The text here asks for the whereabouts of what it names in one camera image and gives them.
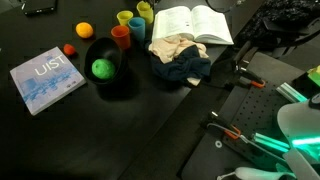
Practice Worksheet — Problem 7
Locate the blue plastic cup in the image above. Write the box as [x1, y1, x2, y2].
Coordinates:
[128, 17, 145, 42]

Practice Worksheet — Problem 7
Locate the yellow plastic cup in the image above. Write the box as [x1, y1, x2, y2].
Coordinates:
[136, 1, 154, 24]
[117, 10, 133, 26]

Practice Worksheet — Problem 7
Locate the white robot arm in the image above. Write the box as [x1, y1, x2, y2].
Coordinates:
[234, 99, 320, 180]

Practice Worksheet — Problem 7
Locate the navy crumpled cloth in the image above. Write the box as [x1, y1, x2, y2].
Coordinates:
[150, 45, 211, 82]

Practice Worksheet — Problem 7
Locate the beige crumpled cloth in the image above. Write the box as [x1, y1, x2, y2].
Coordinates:
[147, 35, 209, 86]

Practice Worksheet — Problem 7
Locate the orange black clamp near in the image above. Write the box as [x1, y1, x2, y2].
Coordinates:
[200, 111, 241, 139]

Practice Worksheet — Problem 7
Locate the orange black clamp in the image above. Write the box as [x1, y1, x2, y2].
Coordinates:
[200, 111, 241, 139]
[234, 64, 266, 88]

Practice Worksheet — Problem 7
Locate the black bowl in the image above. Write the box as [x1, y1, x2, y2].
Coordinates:
[84, 37, 128, 87]

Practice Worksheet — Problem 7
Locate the green ball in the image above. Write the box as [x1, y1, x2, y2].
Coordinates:
[91, 59, 116, 79]

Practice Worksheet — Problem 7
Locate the orange plastic cup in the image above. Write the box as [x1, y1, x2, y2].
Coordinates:
[111, 25, 131, 50]

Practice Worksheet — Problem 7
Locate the open white textbook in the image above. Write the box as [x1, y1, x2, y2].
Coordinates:
[152, 5, 234, 45]

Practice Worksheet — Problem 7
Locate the orange black clamp far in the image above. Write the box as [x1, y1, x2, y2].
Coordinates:
[234, 64, 266, 88]

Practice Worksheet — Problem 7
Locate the orange ball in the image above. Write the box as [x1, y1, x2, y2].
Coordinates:
[76, 22, 94, 39]

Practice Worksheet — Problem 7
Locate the small red ball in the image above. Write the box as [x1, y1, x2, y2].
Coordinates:
[63, 44, 76, 56]

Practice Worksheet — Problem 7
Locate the blue white UIST book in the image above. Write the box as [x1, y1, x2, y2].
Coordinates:
[10, 47, 86, 116]

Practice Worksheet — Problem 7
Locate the black phone on table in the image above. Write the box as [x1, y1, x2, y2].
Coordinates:
[22, 0, 57, 15]

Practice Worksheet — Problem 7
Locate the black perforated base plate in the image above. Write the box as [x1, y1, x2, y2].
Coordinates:
[224, 82, 289, 169]

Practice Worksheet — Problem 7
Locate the aluminium extrusion rail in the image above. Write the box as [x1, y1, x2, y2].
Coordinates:
[276, 82, 307, 103]

